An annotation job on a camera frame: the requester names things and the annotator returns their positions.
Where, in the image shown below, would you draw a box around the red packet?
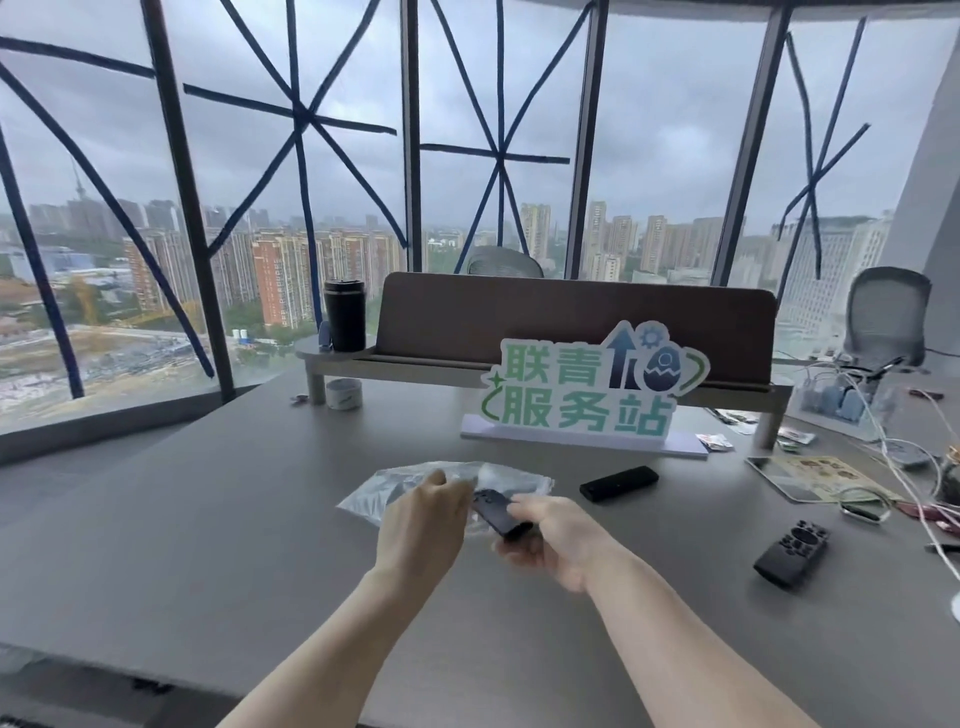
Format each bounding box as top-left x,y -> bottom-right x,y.
894,501 -> 960,535

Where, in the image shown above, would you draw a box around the dark window post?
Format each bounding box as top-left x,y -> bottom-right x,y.
561,0 -> 610,283
708,0 -> 794,291
399,0 -> 426,274

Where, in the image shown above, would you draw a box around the person's left hand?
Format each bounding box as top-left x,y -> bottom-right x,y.
374,470 -> 477,585

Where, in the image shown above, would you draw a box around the person's right forearm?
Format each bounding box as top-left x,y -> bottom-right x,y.
583,546 -> 820,728

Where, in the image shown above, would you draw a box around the green and white cutout sign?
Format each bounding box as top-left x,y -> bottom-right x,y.
479,320 -> 711,444

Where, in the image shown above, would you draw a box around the clear plastic bag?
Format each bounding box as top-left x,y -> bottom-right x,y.
336,460 -> 555,543

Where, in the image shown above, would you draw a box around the brown desk divider panel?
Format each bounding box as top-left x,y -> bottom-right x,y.
372,271 -> 780,389

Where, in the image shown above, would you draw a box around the grey desk riser shelf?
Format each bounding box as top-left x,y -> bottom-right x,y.
295,333 -> 795,451

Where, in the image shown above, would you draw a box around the grey round puck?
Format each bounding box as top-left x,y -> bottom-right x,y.
883,441 -> 940,471

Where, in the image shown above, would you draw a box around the person's left forearm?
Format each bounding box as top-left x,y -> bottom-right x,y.
216,564 -> 453,728

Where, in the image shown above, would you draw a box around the small dark snack packet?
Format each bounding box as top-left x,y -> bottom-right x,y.
706,408 -> 760,437

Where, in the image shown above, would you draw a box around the person's right hand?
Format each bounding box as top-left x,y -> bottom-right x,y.
492,495 -> 640,595

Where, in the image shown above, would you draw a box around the white cables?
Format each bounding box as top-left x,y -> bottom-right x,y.
787,352 -> 960,526

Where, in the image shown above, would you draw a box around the slim black remote control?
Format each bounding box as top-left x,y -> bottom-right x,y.
579,465 -> 661,504

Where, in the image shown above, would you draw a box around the black remote cover with holes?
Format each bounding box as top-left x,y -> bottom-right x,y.
753,519 -> 831,591

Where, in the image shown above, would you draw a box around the blue tape star on glass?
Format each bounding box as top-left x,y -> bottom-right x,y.
0,36 -> 216,400
182,0 -> 411,258
771,16 -> 873,303
418,0 -> 595,258

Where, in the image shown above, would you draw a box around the white power strip with chargers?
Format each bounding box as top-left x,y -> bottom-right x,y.
797,369 -> 895,442

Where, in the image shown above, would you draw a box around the grey mesh office chair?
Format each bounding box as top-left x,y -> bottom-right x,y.
841,267 -> 960,372
465,245 -> 546,279

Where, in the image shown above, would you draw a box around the black tumbler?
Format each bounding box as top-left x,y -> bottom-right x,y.
322,278 -> 368,354

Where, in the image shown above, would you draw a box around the white sign base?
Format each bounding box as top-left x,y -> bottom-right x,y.
459,414 -> 710,461

